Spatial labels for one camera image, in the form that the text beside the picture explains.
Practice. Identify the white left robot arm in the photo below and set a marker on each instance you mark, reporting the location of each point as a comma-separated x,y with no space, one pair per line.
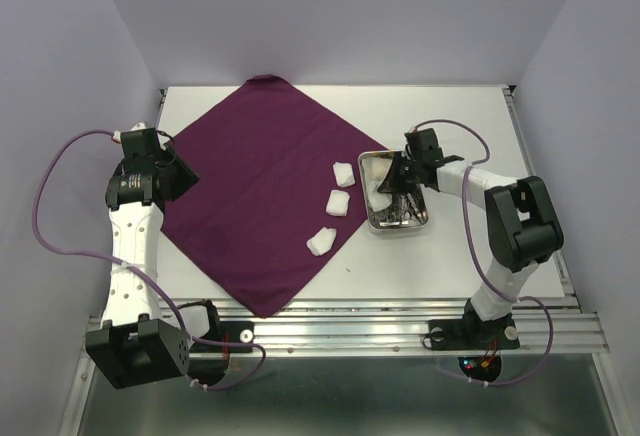
135,344

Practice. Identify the purple cloth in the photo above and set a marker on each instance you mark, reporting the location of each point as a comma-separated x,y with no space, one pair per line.
264,157

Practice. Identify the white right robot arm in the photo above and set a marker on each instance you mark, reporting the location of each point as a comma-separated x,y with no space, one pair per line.
523,229

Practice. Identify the hemostat forceps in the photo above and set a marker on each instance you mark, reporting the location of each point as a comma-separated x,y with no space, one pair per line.
406,210

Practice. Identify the steel tray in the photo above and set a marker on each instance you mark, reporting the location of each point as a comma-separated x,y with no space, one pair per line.
375,223

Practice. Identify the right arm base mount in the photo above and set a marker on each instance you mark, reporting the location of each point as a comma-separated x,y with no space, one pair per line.
479,341

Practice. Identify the bag of cotton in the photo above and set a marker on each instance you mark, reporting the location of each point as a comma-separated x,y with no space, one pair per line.
376,169

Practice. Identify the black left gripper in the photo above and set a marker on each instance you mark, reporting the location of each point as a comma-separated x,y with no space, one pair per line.
187,175

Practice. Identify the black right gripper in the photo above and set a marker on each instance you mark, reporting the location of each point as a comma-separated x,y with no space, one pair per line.
391,184

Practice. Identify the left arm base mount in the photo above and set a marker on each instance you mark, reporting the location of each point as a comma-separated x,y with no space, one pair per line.
210,366

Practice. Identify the gauze pad large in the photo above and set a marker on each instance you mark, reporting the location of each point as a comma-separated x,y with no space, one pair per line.
378,201

